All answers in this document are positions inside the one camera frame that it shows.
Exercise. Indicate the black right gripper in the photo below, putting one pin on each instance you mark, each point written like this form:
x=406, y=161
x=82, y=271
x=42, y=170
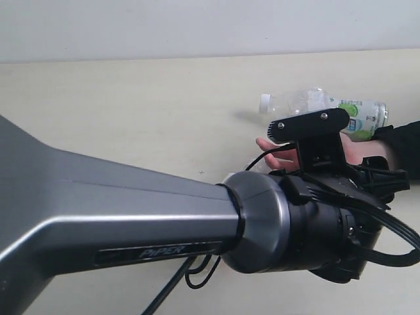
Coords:
x=376, y=185

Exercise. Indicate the butterfly label clear bottle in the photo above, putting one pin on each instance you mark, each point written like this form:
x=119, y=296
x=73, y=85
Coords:
x=258, y=167

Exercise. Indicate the black sleeved forearm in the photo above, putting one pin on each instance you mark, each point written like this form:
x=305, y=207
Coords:
x=404, y=144

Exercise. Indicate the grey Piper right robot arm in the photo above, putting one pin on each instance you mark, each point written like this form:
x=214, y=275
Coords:
x=63, y=212

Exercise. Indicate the lime label water bottle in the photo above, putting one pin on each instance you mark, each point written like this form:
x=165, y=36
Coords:
x=366, y=116

